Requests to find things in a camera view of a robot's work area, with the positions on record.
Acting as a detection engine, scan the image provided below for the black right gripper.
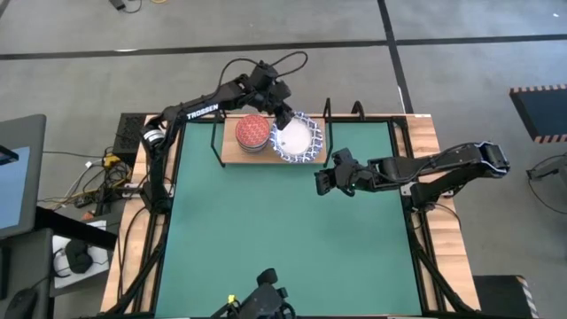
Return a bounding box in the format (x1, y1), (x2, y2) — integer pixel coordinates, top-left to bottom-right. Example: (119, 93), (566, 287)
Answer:
(314, 148), (369, 198)

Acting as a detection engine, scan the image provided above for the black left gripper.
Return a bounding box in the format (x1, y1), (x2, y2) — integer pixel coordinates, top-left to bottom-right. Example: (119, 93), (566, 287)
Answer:
(254, 79), (297, 132)

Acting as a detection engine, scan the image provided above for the blue white paper bowl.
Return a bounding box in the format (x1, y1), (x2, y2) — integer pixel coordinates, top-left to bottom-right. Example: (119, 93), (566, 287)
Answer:
(268, 110), (325, 164)

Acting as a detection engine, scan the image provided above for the red zigzag patterned bowl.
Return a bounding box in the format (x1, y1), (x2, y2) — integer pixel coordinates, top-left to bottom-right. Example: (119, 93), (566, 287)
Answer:
(234, 113), (271, 150)

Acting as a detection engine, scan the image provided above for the navy grey patterned bowl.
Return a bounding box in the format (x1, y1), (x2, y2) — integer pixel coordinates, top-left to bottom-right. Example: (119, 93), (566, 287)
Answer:
(237, 140), (270, 155)

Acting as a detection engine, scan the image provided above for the green table mat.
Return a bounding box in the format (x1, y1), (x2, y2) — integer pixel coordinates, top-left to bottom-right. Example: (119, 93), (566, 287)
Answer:
(154, 120), (423, 318)

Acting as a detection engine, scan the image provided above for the black jointed device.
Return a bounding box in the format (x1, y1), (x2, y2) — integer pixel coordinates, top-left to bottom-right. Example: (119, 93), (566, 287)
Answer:
(210, 268), (297, 319)

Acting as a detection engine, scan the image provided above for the black vented box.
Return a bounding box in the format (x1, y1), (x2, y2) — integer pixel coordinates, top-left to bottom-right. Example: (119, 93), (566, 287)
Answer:
(113, 113), (147, 156)

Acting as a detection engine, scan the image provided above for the black power adapter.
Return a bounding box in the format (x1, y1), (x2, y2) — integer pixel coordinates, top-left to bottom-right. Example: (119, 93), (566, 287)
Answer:
(108, 0), (143, 13)

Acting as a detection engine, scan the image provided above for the black case with striped corner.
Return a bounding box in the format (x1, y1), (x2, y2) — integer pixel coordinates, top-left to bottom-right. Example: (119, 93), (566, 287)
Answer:
(471, 274), (540, 319)

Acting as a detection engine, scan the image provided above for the black box with striped edge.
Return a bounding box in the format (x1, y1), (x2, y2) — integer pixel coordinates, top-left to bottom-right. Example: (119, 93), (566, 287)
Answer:
(509, 84), (567, 144)

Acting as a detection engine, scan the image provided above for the white paper sheet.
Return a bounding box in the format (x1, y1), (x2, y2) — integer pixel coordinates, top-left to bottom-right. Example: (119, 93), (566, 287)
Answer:
(51, 221), (112, 289)

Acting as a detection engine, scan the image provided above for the black side desk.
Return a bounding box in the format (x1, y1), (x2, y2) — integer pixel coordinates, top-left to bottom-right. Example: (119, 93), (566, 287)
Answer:
(0, 206), (119, 319)

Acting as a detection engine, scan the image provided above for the grey monitor with blue screen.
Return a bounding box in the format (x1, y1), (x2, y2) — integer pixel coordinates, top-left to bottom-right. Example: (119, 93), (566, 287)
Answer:
(0, 113), (48, 240)

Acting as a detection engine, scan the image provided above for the black computer mouse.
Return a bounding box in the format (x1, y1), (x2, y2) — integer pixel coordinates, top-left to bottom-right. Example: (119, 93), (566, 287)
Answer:
(4, 287), (39, 319)

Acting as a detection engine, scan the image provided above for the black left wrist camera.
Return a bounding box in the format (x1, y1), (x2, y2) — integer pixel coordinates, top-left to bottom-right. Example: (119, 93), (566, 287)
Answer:
(247, 61), (279, 89)

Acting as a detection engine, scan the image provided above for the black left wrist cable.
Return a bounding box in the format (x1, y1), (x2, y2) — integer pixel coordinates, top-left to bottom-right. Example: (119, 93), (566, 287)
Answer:
(218, 51), (309, 92)

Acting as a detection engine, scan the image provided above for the wooden shelf with black frame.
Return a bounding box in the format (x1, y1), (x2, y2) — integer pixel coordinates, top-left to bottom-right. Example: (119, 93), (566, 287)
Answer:
(209, 97), (334, 168)

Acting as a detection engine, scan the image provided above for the black aluminium table frame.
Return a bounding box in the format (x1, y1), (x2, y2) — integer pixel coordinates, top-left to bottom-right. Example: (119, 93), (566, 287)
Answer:
(105, 113), (478, 319)

